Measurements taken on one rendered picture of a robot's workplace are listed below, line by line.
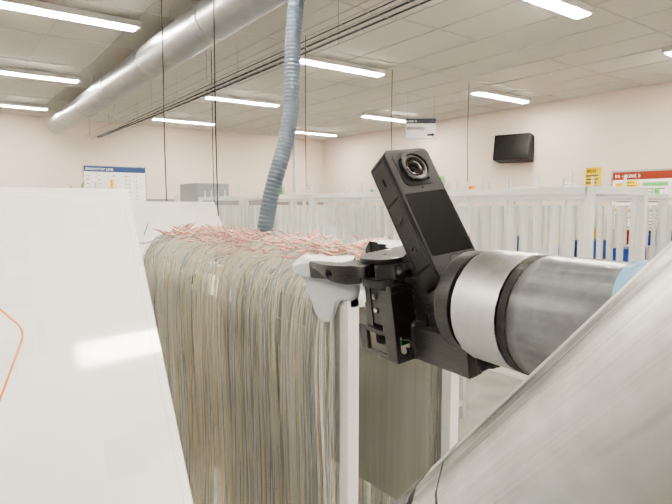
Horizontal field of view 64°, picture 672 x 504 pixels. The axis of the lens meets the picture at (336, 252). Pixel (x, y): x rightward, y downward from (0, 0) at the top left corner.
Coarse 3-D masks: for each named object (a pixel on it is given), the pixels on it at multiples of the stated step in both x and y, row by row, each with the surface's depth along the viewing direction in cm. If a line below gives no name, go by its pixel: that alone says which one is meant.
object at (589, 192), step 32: (224, 192) 612; (256, 192) 551; (448, 192) 340; (480, 192) 320; (512, 192) 302; (544, 192) 286; (576, 192) 272; (608, 192) 275; (640, 192) 295; (640, 224) 300; (640, 256) 301
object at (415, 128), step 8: (408, 120) 813; (416, 120) 813; (424, 120) 812; (432, 120) 812; (408, 128) 814; (416, 128) 814; (424, 128) 813; (432, 128) 813; (408, 136) 815; (416, 136) 815; (424, 136) 814; (432, 136) 814
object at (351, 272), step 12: (312, 264) 47; (324, 264) 45; (336, 264) 44; (348, 264) 44; (360, 264) 43; (372, 264) 43; (312, 276) 48; (324, 276) 45; (336, 276) 44; (348, 276) 43; (360, 276) 42
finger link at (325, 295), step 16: (304, 256) 50; (320, 256) 49; (336, 256) 48; (352, 256) 47; (304, 272) 49; (320, 288) 49; (336, 288) 47; (352, 288) 46; (320, 304) 49; (336, 304) 48
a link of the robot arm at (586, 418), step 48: (624, 288) 14; (576, 336) 14; (624, 336) 12; (528, 384) 16; (576, 384) 13; (624, 384) 12; (480, 432) 17; (528, 432) 14; (576, 432) 13; (624, 432) 12; (432, 480) 19; (480, 480) 16; (528, 480) 14; (576, 480) 13; (624, 480) 12
